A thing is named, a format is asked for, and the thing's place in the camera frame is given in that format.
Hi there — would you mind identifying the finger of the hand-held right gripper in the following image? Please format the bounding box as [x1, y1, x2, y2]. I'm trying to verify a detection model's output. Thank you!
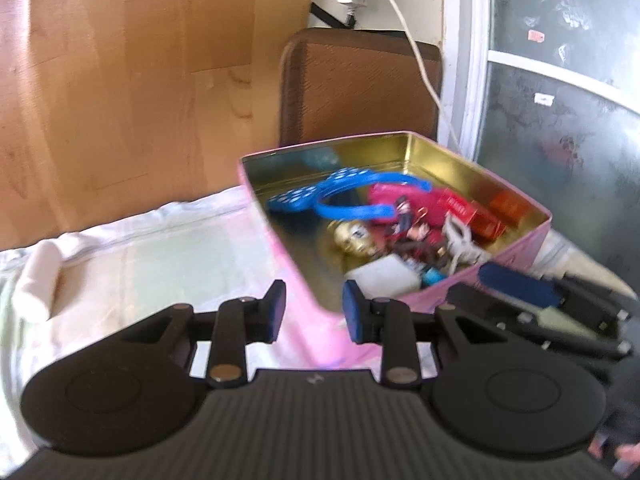
[477, 261, 632, 333]
[447, 284, 632, 359]

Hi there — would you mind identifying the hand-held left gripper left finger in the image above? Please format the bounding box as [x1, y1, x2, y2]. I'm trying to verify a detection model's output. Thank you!
[117, 279, 287, 390]

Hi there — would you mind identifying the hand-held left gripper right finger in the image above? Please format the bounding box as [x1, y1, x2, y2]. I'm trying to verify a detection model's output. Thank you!
[341, 280, 511, 391]

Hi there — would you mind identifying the pink tin box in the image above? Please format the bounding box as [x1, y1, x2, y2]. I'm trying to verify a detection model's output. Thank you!
[237, 131, 553, 321]

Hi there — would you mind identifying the white charger block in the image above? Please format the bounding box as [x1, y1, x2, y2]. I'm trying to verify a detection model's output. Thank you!
[346, 254, 422, 306]

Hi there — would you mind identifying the blue lighter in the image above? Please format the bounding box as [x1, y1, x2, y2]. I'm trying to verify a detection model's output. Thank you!
[421, 265, 448, 288]

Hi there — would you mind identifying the white charging cable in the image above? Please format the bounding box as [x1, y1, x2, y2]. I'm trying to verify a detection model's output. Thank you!
[442, 215, 493, 273]

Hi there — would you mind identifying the red cardboard box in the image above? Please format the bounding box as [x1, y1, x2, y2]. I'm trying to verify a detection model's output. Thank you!
[435, 190, 506, 241]

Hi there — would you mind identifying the gold ball ornament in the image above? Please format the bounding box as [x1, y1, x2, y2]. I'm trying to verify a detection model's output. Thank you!
[334, 220, 381, 257]

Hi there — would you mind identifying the red figurine keychain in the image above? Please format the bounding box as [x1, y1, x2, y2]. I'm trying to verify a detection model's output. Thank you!
[385, 200, 451, 266]

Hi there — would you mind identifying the blue polka dot bow headband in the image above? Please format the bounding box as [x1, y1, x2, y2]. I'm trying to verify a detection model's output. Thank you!
[267, 169, 432, 221]

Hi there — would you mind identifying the person's right hand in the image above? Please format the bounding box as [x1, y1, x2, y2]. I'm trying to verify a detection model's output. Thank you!
[590, 435, 640, 478]

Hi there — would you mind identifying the pink pouch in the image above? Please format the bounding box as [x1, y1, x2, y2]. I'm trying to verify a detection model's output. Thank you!
[369, 183, 451, 231]

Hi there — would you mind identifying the pale green bed sheet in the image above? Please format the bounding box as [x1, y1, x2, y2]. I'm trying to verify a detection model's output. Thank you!
[0, 185, 631, 461]

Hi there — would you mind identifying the frosted glass door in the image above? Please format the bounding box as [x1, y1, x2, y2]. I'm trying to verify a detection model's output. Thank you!
[440, 0, 640, 281]

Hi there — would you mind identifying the brown chair back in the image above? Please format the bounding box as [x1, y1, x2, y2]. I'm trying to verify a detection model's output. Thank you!
[279, 27, 445, 148]

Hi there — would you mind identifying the white rolled cloth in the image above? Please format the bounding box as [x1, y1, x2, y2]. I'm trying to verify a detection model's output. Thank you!
[12, 240, 66, 322]

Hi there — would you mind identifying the wooden headboard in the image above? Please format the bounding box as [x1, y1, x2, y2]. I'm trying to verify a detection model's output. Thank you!
[0, 0, 312, 252]

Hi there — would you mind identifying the white power cable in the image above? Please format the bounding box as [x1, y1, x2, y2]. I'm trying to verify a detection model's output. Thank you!
[370, 0, 466, 156]

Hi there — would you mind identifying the black strap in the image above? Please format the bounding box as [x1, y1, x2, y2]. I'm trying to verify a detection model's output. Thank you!
[310, 2, 342, 29]

